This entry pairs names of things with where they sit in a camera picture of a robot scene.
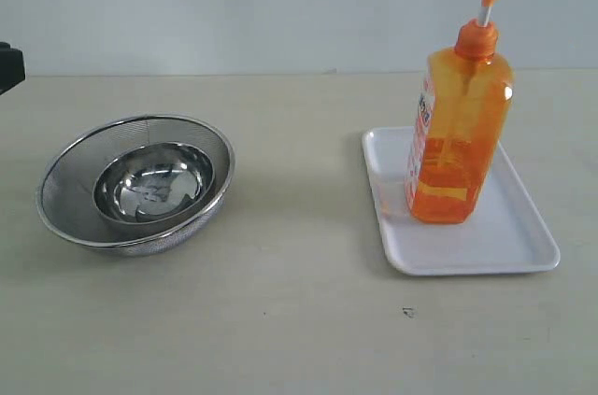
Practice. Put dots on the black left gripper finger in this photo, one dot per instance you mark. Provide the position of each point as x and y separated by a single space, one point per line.
12 67

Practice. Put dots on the white rectangular plastic tray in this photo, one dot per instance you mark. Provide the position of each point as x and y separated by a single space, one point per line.
505 234

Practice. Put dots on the small stainless steel bowl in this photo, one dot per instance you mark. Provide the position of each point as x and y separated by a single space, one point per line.
154 186

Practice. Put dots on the orange pump soap bottle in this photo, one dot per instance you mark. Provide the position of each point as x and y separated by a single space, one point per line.
464 100

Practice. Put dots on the steel mesh colander bowl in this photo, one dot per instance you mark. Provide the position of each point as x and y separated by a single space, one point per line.
64 198

